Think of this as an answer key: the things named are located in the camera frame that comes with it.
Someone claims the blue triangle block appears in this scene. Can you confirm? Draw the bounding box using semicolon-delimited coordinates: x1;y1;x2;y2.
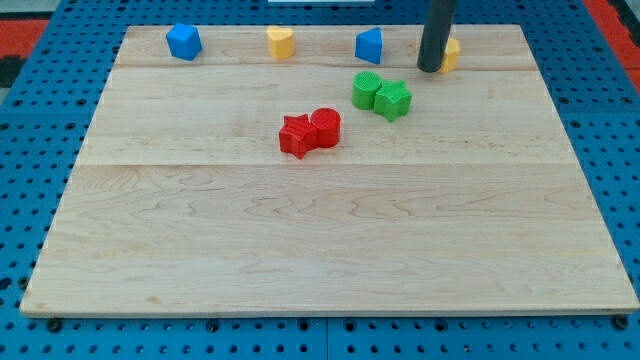
354;27;383;65

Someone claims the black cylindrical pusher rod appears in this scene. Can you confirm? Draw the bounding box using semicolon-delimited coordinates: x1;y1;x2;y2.
417;0;458;73

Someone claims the green star block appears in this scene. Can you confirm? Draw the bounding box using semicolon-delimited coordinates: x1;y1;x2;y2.
373;80;412;122

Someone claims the yellow pentagon block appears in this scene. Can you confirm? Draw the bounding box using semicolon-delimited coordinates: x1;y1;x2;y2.
439;37;461;74

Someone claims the green cylinder block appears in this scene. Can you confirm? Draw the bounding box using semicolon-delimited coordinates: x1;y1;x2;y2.
351;71;382;110

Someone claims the blue cube block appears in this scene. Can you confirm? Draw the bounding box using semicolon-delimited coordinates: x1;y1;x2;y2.
166;23;202;61

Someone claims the light wooden board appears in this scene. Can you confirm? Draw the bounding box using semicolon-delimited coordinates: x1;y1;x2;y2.
20;25;639;318

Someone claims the red star block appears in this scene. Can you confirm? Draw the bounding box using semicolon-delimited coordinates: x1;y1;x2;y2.
279;114;319;159

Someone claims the red cylinder block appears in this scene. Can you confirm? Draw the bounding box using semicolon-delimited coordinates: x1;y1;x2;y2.
310;108;341;148

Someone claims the yellow heart block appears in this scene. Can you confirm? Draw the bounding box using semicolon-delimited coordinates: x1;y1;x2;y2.
266;25;296;61

